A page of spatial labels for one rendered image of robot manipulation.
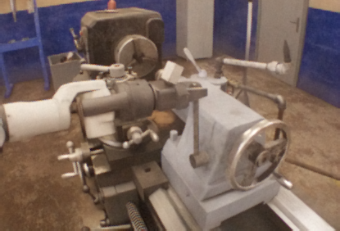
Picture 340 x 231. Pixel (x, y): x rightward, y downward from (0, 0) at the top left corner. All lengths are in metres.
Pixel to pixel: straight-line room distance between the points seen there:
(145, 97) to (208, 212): 0.38
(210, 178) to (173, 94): 0.29
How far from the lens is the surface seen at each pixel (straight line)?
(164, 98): 0.57
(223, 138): 0.69
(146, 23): 1.72
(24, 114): 0.48
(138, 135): 0.90
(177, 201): 0.91
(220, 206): 0.76
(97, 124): 0.54
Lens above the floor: 1.50
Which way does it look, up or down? 26 degrees down
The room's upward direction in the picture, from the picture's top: 1 degrees counter-clockwise
